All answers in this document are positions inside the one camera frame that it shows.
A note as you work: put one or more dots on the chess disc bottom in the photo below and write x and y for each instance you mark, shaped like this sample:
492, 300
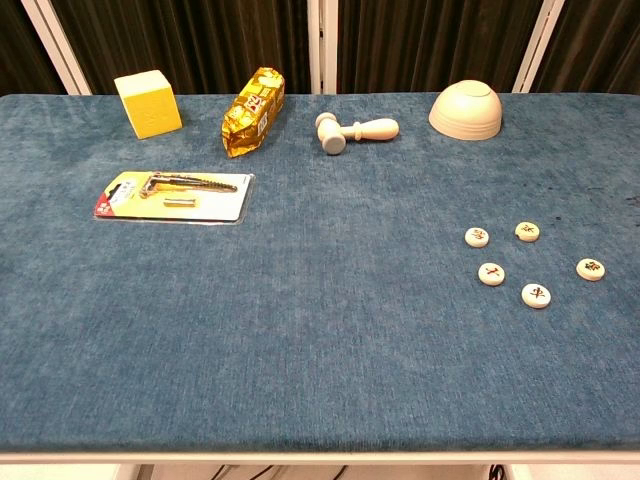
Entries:
536, 295

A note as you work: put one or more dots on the beige upturned bowl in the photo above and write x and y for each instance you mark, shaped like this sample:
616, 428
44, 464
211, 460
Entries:
465, 117

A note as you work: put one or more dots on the white table frame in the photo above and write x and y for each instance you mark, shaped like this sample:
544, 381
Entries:
320, 458

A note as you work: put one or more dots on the gold foil snack packet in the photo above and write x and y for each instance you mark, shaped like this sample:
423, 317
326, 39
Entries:
250, 117

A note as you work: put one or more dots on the razor blister pack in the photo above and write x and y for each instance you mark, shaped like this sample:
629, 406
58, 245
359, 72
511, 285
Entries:
220, 205

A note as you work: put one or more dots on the dark pleated curtain panel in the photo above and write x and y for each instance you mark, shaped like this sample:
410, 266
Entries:
425, 40
15, 50
200, 40
600, 40

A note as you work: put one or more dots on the blue table cloth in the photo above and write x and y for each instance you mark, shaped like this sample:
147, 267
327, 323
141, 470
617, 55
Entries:
320, 325

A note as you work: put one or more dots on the yellow cube block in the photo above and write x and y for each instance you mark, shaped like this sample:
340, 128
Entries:
150, 110

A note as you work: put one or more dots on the wooden toy mallet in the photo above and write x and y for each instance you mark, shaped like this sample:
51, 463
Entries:
370, 129

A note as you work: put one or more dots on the chess disc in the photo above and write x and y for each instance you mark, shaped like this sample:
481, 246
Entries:
536, 295
476, 237
527, 231
491, 274
590, 269

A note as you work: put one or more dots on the white screen frame post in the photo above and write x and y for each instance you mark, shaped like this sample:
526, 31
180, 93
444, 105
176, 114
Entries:
314, 50
539, 47
54, 47

